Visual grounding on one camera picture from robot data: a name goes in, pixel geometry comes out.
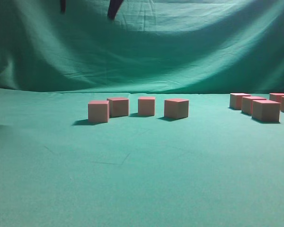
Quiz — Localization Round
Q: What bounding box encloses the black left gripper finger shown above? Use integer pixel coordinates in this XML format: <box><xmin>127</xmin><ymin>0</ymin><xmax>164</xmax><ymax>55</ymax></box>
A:
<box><xmin>107</xmin><ymin>0</ymin><xmax>123</xmax><ymax>19</ymax></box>

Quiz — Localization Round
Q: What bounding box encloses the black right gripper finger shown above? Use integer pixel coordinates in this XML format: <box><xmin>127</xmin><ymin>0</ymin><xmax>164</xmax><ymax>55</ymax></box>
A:
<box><xmin>60</xmin><ymin>0</ymin><xmax>66</xmax><ymax>13</ymax></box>

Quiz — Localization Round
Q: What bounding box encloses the green backdrop cloth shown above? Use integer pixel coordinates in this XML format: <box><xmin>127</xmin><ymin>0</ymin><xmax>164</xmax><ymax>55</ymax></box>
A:
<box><xmin>0</xmin><ymin>0</ymin><xmax>284</xmax><ymax>94</ymax></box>

